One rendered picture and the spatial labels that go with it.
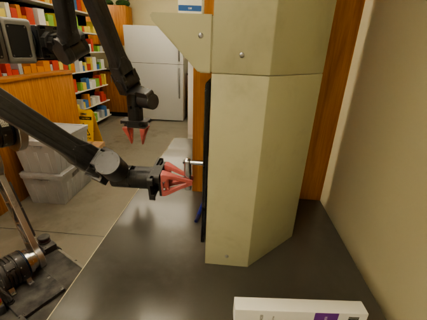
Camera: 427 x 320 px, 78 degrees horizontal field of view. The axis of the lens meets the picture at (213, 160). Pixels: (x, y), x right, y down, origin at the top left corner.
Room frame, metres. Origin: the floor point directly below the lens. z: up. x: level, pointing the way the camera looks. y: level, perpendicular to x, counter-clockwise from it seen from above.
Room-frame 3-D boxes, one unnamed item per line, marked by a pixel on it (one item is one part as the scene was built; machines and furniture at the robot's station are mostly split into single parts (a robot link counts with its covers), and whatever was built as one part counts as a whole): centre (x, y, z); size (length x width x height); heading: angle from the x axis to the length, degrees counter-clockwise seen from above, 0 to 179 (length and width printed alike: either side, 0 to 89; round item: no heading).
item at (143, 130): (1.01, 0.30, 1.14); 0.07 x 0.07 x 0.09; 86
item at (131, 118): (1.01, 0.31, 1.21); 0.10 x 0.07 x 0.07; 86
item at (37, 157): (2.45, 1.57, 0.49); 0.60 x 0.42 x 0.33; 176
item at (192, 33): (0.69, 0.06, 1.46); 0.32 x 0.12 x 0.10; 176
